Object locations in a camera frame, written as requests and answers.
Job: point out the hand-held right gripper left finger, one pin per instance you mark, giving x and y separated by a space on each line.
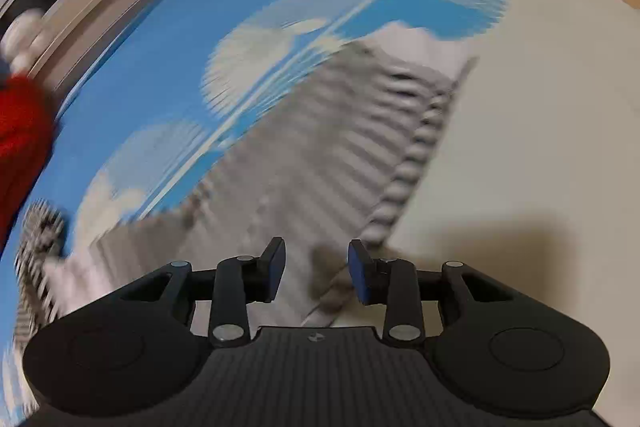
274 274

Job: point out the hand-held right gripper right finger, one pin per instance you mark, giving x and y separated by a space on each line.
359 274

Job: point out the red folded blanket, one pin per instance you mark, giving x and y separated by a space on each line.
22 142

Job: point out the blue white fan print bed mat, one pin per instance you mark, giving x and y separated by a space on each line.
165 72

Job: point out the black white striped garment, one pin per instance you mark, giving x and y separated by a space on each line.
35 232

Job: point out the white soft bundle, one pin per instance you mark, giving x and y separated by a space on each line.
22 39

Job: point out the grey striped small garment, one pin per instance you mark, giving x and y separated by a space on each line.
320 157

